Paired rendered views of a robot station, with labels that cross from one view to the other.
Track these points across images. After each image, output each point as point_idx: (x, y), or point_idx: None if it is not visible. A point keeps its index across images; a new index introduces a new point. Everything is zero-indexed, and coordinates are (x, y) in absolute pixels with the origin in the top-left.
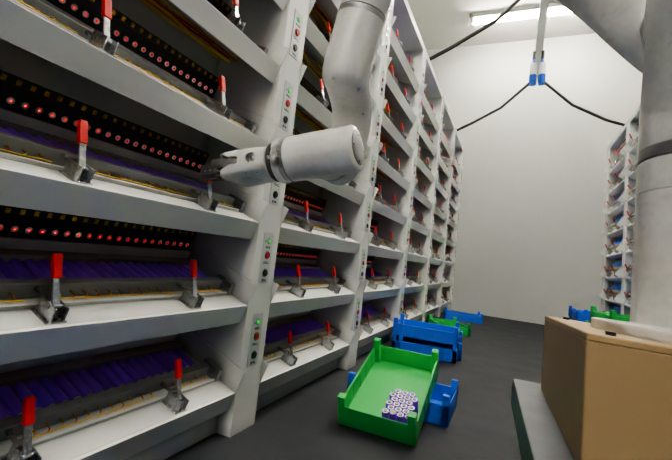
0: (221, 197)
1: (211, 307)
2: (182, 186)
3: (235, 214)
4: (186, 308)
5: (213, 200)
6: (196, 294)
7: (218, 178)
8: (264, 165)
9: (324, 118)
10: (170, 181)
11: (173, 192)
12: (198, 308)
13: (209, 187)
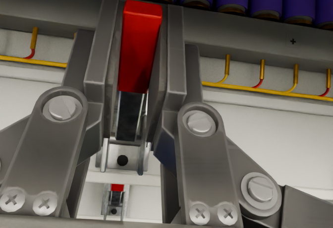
0: (301, 61)
1: (152, 217)
2: (77, 28)
3: (286, 156)
4: (94, 208)
5: (139, 147)
6: (117, 204)
7: (147, 119)
8: None
9: None
10: (3, 14)
11: (53, 34)
12: (118, 215)
13: (126, 109)
